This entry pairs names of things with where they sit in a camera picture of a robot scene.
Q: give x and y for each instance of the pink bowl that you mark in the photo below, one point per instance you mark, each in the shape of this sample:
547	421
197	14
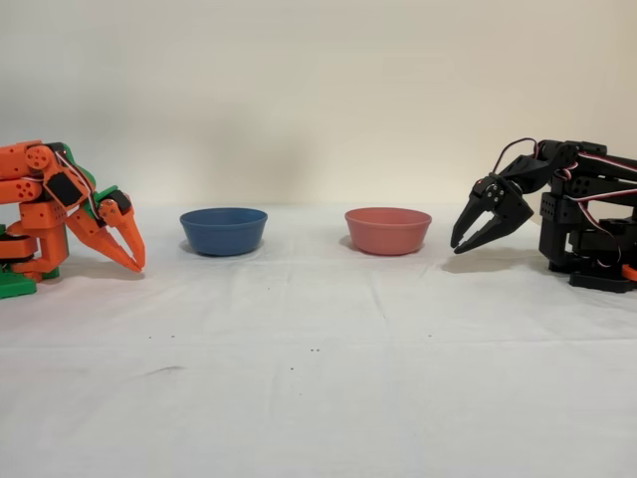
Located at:
388	231

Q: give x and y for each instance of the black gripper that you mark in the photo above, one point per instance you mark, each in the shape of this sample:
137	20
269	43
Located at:
509	205

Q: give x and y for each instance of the white tablecloth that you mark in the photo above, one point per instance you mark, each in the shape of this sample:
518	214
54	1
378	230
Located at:
318	388

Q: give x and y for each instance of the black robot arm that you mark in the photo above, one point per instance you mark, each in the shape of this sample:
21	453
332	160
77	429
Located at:
557	209

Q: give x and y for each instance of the blue bowl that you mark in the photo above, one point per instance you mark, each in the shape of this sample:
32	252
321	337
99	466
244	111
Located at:
224	231

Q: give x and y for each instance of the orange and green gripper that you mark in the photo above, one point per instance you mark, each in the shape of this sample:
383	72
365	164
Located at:
106	217

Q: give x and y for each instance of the orange clamp piece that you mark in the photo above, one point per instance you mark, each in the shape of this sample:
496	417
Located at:
631	272

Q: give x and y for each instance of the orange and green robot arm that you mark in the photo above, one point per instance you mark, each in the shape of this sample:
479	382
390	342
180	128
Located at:
40	234

